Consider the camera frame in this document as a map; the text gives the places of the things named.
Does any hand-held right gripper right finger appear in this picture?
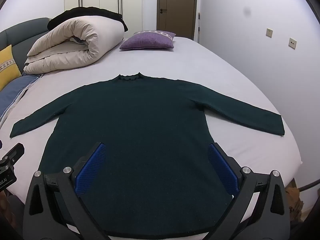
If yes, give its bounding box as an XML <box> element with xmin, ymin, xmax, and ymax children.
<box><xmin>200</xmin><ymin>142</ymin><xmax>292</xmax><ymax>240</ymax></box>

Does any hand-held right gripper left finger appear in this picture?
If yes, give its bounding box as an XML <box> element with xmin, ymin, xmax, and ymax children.
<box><xmin>22</xmin><ymin>142</ymin><xmax>110</xmax><ymax>240</ymax></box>

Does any dark green sweater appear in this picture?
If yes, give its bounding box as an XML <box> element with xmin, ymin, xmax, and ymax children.
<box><xmin>9</xmin><ymin>72</ymin><xmax>285</xmax><ymax>239</ymax></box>

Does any brown paper bag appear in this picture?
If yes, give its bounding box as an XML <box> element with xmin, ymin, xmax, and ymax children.
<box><xmin>285</xmin><ymin>186</ymin><xmax>304</xmax><ymax>222</ymax></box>

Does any blue blanket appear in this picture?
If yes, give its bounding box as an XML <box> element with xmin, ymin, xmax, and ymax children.
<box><xmin>0</xmin><ymin>74</ymin><xmax>43</xmax><ymax>123</ymax></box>

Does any yellow patterned pillow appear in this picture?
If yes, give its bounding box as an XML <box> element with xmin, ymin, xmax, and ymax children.
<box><xmin>0</xmin><ymin>44</ymin><xmax>22</xmax><ymax>92</ymax></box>

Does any rolled beige duvet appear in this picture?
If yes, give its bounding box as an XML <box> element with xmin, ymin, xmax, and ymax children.
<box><xmin>24</xmin><ymin>15</ymin><xmax>125</xmax><ymax>75</ymax></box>

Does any purple pillow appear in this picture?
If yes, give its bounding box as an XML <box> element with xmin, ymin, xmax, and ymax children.
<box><xmin>119</xmin><ymin>31</ymin><xmax>177</xmax><ymax>51</ymax></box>

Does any grey padded headboard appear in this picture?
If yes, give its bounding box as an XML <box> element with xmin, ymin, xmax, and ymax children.
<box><xmin>0</xmin><ymin>17</ymin><xmax>52</xmax><ymax>80</ymax></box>

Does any black cloth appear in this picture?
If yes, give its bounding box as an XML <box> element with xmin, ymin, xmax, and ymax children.
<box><xmin>47</xmin><ymin>6</ymin><xmax>129</xmax><ymax>32</ymax></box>

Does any brown wooden door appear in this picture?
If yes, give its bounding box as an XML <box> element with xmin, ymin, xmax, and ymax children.
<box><xmin>157</xmin><ymin>0</ymin><xmax>198</xmax><ymax>40</ymax></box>

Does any grey cable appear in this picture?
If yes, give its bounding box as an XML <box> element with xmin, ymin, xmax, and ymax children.
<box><xmin>299</xmin><ymin>179</ymin><xmax>320</xmax><ymax>192</ymax></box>

